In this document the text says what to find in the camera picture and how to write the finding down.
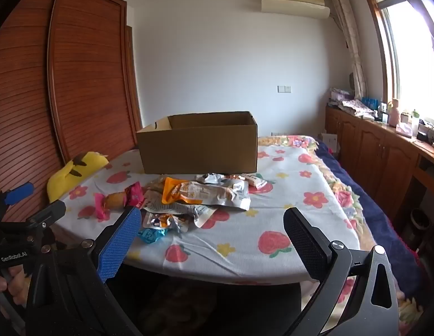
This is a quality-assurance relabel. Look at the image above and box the brown wooden wardrobe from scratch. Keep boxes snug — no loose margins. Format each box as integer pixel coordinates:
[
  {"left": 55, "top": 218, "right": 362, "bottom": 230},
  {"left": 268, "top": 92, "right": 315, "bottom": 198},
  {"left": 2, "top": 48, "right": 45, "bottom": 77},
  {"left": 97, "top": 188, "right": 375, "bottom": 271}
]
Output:
[{"left": 0, "top": 0, "right": 144, "bottom": 225}]

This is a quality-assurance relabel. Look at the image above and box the small clear snack packet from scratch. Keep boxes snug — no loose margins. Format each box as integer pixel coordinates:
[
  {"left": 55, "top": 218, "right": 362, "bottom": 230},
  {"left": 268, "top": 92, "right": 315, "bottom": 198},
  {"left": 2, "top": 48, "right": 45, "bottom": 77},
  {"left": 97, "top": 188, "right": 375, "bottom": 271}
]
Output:
[{"left": 145, "top": 213, "right": 189, "bottom": 233}]

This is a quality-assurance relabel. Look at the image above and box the orange snack packet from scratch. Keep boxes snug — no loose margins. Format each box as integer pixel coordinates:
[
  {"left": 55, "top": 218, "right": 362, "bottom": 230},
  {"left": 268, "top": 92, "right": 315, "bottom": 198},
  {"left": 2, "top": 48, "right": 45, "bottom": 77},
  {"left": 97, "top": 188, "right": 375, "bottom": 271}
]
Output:
[{"left": 162, "top": 177, "right": 210, "bottom": 205}]

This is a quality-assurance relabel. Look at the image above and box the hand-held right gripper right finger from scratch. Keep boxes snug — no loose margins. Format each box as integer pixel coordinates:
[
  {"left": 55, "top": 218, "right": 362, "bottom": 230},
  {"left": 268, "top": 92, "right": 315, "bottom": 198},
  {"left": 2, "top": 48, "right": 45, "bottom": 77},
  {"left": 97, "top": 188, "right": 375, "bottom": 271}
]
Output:
[{"left": 283, "top": 206, "right": 400, "bottom": 336}]

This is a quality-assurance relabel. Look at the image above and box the strawberry print tablecloth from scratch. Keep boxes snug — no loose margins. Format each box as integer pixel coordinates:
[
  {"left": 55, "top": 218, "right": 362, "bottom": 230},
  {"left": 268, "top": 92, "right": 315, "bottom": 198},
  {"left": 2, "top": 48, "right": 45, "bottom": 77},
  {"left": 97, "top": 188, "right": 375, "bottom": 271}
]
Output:
[{"left": 57, "top": 143, "right": 361, "bottom": 284}]

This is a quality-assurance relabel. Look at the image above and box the white wall air conditioner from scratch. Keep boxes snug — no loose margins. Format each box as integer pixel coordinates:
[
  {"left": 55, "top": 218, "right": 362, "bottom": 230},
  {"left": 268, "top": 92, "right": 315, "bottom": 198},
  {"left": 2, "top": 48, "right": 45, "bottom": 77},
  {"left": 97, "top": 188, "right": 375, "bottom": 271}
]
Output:
[{"left": 261, "top": 0, "right": 331, "bottom": 20}]

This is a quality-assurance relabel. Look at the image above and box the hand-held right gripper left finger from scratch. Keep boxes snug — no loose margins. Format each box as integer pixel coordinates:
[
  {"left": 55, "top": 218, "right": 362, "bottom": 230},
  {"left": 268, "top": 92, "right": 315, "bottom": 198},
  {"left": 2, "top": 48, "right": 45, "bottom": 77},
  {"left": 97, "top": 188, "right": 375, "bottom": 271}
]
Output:
[{"left": 28, "top": 206, "right": 144, "bottom": 336}]

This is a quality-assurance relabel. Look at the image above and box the purple box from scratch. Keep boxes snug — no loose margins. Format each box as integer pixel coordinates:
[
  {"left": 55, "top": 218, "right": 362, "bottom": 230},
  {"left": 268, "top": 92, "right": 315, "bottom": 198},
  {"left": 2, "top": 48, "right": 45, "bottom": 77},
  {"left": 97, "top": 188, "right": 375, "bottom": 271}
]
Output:
[{"left": 330, "top": 89, "right": 354, "bottom": 106}]

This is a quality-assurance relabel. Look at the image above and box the silver snack packet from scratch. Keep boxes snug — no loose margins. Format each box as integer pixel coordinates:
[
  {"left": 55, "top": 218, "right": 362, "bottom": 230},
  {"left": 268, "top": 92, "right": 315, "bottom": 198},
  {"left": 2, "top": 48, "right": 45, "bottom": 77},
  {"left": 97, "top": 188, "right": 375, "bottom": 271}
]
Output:
[{"left": 197, "top": 173, "right": 224, "bottom": 185}]

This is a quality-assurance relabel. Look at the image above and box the person's left hand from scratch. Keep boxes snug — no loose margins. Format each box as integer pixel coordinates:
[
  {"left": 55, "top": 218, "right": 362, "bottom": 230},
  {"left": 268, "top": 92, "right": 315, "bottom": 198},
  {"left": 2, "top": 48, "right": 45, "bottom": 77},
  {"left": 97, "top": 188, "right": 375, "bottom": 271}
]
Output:
[{"left": 0, "top": 264, "right": 32, "bottom": 309}]

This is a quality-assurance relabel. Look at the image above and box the white cardboard box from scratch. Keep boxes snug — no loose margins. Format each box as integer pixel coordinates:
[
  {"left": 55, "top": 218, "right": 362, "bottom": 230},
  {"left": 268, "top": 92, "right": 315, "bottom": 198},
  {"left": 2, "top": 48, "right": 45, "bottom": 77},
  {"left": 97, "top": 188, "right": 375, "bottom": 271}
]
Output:
[{"left": 320, "top": 132, "right": 339, "bottom": 155}]

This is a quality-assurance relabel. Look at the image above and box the floral blanket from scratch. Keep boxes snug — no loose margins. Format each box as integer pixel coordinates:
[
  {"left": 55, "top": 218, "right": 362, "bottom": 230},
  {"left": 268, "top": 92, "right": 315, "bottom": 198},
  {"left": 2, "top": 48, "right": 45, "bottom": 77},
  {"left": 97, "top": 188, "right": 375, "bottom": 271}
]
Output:
[{"left": 255, "top": 135, "right": 428, "bottom": 336}]

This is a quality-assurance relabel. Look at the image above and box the black device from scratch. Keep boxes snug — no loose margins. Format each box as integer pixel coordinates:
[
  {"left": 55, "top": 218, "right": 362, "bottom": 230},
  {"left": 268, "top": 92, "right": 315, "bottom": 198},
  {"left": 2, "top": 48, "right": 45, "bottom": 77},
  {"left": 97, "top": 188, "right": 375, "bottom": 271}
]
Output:
[{"left": 416, "top": 126, "right": 434, "bottom": 144}]

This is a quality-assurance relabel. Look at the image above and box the patterned curtain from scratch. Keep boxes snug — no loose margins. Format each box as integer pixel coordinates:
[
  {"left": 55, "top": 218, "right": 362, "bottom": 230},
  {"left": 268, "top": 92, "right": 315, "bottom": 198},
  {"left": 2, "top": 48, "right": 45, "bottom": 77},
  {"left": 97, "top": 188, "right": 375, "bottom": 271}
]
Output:
[{"left": 329, "top": 0, "right": 368, "bottom": 100}]

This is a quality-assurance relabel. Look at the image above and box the pink bottle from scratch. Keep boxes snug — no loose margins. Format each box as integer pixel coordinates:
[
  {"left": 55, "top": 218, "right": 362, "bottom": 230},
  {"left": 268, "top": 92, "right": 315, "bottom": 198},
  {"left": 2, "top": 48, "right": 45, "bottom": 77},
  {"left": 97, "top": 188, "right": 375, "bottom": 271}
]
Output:
[{"left": 388, "top": 99, "right": 401, "bottom": 127}]

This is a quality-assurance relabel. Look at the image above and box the pink bun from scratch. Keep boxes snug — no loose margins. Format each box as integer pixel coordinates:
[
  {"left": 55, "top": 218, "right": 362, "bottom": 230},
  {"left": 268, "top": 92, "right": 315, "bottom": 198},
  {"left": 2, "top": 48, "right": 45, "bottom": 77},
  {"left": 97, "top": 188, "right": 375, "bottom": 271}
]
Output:
[{"left": 94, "top": 181, "right": 146, "bottom": 222}]

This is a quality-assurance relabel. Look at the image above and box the yellow plush toy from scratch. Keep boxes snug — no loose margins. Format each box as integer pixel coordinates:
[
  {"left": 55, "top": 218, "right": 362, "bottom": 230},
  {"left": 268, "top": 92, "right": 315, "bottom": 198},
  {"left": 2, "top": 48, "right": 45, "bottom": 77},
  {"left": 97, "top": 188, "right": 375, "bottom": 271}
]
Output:
[{"left": 46, "top": 151, "right": 110, "bottom": 204}]

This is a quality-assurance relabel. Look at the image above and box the navy blue blanket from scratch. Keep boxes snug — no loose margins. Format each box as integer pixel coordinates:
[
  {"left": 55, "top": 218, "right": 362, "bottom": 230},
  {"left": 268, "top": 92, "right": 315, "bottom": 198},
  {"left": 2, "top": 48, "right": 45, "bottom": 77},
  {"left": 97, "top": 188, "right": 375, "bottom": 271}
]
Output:
[{"left": 315, "top": 140, "right": 419, "bottom": 298}]

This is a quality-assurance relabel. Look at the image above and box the brown cardboard box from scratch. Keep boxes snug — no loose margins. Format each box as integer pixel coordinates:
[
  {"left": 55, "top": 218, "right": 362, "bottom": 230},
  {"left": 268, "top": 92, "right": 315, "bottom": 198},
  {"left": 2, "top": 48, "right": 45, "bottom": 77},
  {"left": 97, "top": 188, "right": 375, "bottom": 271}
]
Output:
[{"left": 136, "top": 111, "right": 258, "bottom": 175}]

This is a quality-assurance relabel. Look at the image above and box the wooden window cabinet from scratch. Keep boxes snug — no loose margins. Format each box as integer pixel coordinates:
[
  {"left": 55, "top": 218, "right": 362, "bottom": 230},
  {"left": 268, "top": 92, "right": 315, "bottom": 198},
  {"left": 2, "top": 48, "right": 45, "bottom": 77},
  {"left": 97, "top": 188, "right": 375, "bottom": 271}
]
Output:
[{"left": 325, "top": 107, "right": 434, "bottom": 232}]

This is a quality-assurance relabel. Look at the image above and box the teal foil snack wrapper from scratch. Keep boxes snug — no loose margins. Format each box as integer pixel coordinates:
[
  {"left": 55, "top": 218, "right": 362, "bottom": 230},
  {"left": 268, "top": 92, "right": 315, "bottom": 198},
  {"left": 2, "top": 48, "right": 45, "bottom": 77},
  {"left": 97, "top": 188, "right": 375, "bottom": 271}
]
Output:
[{"left": 137, "top": 227, "right": 167, "bottom": 244}]

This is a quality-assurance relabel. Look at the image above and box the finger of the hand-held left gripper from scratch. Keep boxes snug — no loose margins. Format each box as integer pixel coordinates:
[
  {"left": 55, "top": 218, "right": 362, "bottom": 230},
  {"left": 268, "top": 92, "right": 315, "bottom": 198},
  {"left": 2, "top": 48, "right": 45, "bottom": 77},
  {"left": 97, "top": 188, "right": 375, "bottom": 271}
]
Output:
[
  {"left": 25, "top": 201, "right": 67, "bottom": 225},
  {"left": 0, "top": 181, "right": 35, "bottom": 208}
]

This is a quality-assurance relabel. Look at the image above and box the small white red snack packet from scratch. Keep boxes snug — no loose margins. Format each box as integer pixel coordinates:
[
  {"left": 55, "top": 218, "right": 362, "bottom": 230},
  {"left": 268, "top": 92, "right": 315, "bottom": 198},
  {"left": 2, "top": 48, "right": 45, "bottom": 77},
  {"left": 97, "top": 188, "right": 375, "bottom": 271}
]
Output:
[{"left": 243, "top": 174, "right": 268, "bottom": 190}]

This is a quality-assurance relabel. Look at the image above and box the large white printed snack packet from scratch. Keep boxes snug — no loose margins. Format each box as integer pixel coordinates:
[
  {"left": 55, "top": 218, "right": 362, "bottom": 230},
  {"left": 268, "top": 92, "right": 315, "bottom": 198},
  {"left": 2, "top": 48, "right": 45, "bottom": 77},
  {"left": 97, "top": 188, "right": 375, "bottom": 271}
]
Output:
[{"left": 189, "top": 181, "right": 252, "bottom": 211}]

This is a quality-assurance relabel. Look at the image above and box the dark trash bin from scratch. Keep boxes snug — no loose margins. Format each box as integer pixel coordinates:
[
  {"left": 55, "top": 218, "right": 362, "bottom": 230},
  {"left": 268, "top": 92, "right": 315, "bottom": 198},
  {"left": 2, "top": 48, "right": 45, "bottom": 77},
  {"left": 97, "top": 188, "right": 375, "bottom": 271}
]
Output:
[{"left": 408, "top": 208, "right": 431, "bottom": 242}]

